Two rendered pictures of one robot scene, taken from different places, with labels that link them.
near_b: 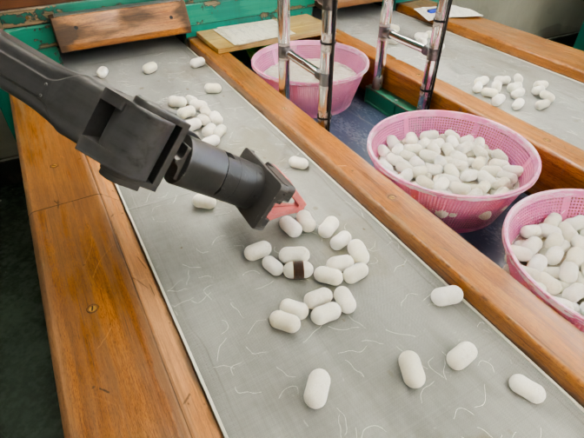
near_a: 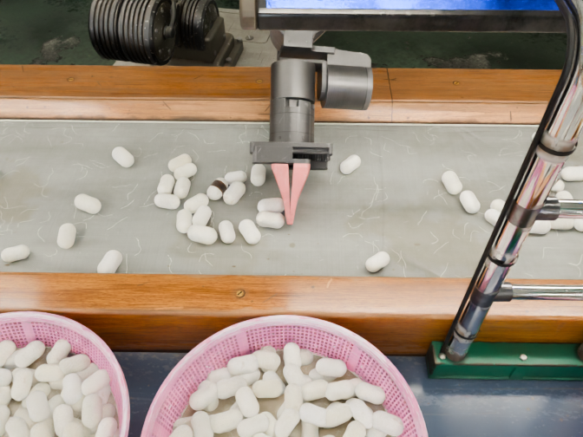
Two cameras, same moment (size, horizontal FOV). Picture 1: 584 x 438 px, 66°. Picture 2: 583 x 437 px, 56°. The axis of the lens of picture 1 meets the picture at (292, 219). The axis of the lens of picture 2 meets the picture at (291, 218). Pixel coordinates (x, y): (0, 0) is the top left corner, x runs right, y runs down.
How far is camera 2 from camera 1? 83 cm
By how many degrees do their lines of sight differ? 76
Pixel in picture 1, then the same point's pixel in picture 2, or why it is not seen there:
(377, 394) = (96, 187)
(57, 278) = not seen: hidden behind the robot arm
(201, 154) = (277, 68)
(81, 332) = (244, 75)
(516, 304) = (51, 287)
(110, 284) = not seen: hidden behind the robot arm
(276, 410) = (134, 143)
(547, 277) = (50, 367)
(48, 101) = not seen: outside the picture
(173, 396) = (169, 97)
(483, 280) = (88, 284)
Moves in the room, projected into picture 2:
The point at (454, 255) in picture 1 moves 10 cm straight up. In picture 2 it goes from (127, 285) to (105, 229)
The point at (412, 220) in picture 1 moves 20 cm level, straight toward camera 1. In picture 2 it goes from (194, 286) to (108, 189)
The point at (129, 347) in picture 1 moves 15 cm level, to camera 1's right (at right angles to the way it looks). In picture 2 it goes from (216, 89) to (154, 144)
